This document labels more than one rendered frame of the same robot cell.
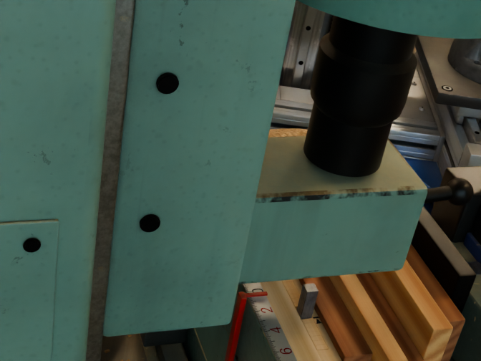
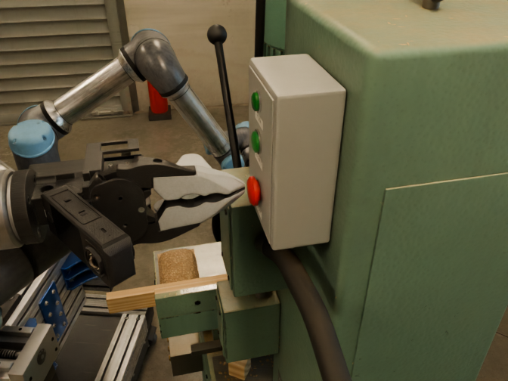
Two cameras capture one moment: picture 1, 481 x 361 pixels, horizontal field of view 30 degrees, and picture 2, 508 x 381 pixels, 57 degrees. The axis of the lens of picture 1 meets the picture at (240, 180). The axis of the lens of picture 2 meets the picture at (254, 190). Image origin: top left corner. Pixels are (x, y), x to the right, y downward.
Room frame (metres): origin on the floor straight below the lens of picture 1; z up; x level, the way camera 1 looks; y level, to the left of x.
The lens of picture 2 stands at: (0.47, 0.69, 1.62)
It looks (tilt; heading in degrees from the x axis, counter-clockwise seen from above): 33 degrees down; 280
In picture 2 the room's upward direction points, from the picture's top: straight up
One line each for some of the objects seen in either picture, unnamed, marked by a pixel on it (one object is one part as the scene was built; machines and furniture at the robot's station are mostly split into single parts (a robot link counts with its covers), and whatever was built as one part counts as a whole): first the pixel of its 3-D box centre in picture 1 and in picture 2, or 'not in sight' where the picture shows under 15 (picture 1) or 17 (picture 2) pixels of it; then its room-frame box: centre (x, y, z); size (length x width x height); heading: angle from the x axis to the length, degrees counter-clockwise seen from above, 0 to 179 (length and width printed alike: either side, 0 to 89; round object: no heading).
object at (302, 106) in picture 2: not in sight; (289, 152); (0.51, 0.29, 1.40); 0.10 x 0.06 x 0.16; 113
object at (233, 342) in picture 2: not in sight; (246, 317); (0.58, 0.17, 1.02); 0.09 x 0.07 x 0.12; 23
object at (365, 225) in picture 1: (298, 213); not in sight; (0.50, -0.04, 1.03); 0.14 x 0.07 x 0.09; 113
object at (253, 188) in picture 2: not in sight; (253, 190); (0.54, 0.30, 1.36); 0.03 x 0.01 x 0.03; 113
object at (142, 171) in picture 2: not in sight; (149, 182); (0.63, 0.34, 1.38); 0.09 x 0.02 x 0.05; 24
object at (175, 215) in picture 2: not in sight; (197, 196); (0.60, 0.30, 1.35); 0.09 x 0.06 x 0.03; 24
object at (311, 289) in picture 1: (303, 313); not in sight; (0.50, -0.06, 0.94); 0.01 x 0.01 x 0.05; 23
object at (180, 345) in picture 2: not in sight; (184, 345); (0.80, -0.09, 0.58); 0.12 x 0.08 x 0.08; 113
